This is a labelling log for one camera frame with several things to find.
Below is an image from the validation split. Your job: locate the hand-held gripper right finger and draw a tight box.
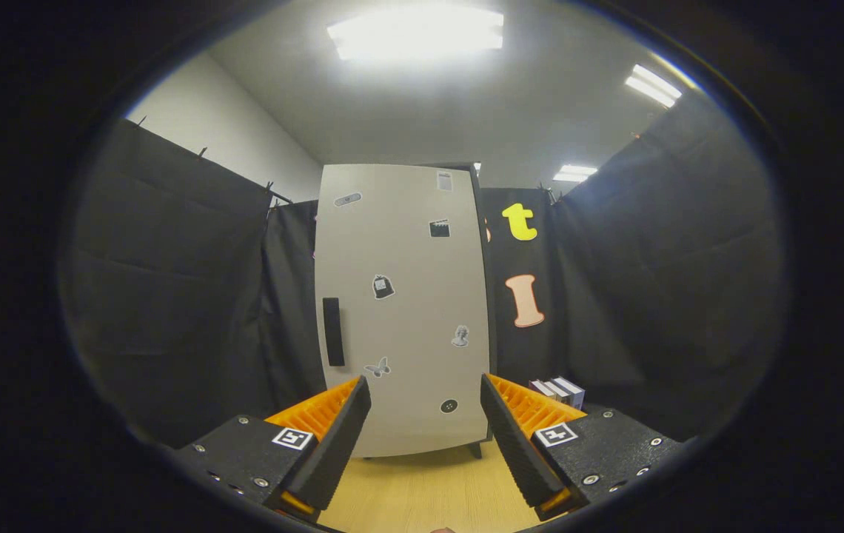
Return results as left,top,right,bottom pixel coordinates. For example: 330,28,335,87
480,372,690,521

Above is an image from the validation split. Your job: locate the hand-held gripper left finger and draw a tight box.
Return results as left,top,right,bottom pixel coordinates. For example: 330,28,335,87
170,375,372,523

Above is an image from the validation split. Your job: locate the black door handle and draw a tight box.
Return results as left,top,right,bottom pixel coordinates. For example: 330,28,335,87
322,297,346,367

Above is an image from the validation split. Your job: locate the dark grey cabinet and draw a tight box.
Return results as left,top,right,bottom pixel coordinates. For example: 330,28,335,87
363,161,499,461

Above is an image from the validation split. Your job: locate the blue grey book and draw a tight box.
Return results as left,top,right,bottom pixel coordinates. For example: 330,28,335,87
552,376,586,410

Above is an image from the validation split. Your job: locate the black backdrop cloth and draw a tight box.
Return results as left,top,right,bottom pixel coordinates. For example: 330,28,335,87
59,93,789,445

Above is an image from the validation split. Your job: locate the large ceiling light panel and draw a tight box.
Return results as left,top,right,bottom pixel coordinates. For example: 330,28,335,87
326,4,505,61

